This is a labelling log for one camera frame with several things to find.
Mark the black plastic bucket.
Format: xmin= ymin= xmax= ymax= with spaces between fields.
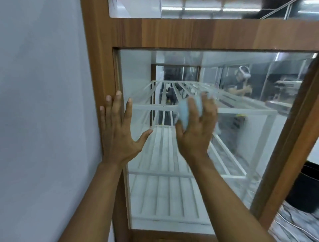
xmin=285 ymin=161 xmax=319 ymax=214

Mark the light blue cleaning cloth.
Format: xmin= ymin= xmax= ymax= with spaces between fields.
xmin=175 ymin=96 xmax=220 ymax=133

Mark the person's left hand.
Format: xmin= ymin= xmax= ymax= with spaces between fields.
xmin=99 ymin=90 xmax=154 ymax=169

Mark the narrow glass panel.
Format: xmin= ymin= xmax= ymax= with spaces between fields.
xmin=116 ymin=49 xmax=318 ymax=229

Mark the wooden framed display cabinet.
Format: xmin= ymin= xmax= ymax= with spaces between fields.
xmin=80 ymin=0 xmax=319 ymax=242

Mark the person's right hand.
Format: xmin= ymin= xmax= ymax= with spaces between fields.
xmin=175 ymin=91 xmax=219 ymax=165

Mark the person's left forearm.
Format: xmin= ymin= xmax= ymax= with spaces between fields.
xmin=58 ymin=161 xmax=124 ymax=242

